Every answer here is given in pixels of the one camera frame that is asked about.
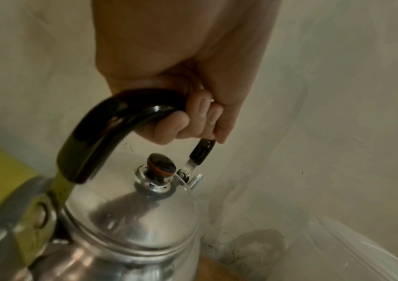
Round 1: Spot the person's left hand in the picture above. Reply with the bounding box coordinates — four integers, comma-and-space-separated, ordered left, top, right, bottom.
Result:
93, 0, 280, 145

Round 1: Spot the silver kettle with black handle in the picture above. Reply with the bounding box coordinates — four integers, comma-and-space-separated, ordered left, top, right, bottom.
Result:
0, 87, 217, 281

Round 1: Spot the silver kettle lid black knob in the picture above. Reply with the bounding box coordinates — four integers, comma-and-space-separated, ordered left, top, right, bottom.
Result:
62, 153, 203, 254

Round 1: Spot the brown wooden board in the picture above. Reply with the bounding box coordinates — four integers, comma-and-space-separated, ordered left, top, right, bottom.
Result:
198, 255, 243, 281

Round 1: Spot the clear plastic container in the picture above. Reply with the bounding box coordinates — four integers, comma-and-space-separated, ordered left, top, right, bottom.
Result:
272, 214, 398, 281

